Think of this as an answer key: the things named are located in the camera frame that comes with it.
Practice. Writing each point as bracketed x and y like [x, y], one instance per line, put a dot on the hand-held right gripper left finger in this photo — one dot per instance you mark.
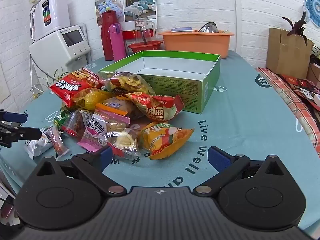
[106, 155]

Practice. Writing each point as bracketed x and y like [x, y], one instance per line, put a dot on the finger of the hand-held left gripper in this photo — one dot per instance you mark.
[27, 133]
[16, 117]

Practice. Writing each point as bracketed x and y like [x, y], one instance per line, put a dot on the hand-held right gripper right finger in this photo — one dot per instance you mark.
[216, 155]

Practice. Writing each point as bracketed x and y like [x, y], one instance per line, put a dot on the white snack packet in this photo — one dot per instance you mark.
[37, 145]

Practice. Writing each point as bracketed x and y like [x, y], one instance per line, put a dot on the small red sausage packet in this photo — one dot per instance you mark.
[57, 142]

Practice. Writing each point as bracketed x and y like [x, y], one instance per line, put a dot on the pink-edged clear snack packet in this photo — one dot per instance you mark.
[107, 122]

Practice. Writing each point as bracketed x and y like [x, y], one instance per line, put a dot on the clear bread packet blue label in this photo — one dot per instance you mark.
[120, 106]

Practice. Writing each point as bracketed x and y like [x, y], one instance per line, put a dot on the orange yellow fruit snack bag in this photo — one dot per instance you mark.
[167, 140]

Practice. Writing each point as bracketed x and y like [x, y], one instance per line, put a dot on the yellow translucent snack packet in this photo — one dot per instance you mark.
[90, 98]

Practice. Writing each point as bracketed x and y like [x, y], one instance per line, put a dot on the large red snack bag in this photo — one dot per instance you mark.
[70, 86]

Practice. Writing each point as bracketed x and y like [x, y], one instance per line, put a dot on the green cardboard box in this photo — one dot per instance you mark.
[180, 87]

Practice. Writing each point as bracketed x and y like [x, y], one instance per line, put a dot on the teal printed tablecloth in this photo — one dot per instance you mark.
[250, 120]

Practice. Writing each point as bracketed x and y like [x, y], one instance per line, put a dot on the green grass-leaf plant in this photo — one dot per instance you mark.
[53, 76]

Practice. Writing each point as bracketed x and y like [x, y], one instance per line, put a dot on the white appliance with screen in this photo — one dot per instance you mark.
[55, 52]

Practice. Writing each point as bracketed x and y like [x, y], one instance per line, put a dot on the red plaid cloth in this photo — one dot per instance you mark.
[282, 90]

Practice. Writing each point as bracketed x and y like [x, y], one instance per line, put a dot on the red paper packets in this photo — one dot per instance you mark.
[297, 82]

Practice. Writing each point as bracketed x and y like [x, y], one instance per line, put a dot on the white water purifier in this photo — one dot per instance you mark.
[53, 12]

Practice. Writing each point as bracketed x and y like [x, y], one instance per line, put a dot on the orange plastic basin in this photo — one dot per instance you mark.
[197, 43]

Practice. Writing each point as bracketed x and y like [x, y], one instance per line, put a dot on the pink bottle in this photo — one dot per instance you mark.
[117, 42]

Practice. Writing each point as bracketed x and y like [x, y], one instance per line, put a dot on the red plastic basket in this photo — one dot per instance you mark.
[145, 47]

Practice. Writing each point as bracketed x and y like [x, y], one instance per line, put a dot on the red thermos jug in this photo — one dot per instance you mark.
[106, 37]

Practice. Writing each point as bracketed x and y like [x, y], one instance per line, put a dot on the small red box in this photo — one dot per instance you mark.
[128, 34]

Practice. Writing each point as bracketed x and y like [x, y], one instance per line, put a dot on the tall cardboard box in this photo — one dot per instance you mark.
[285, 52]

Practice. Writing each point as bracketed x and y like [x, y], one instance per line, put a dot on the dark spoon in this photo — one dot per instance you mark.
[144, 36]

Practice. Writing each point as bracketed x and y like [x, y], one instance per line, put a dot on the steel bowl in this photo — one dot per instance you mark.
[208, 27]

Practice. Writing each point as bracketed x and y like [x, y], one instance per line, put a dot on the blue-lidded bowl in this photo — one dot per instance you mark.
[181, 30]

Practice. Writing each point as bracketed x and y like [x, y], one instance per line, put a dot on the glass pitcher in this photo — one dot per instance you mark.
[150, 32]

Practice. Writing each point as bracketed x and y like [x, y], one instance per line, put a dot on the purple leaf plant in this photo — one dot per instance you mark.
[297, 27]

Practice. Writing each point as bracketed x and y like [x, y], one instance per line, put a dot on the bedroom photo wall poster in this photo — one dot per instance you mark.
[137, 0]

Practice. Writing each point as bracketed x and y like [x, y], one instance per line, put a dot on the blue round wall decoration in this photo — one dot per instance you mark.
[313, 5]

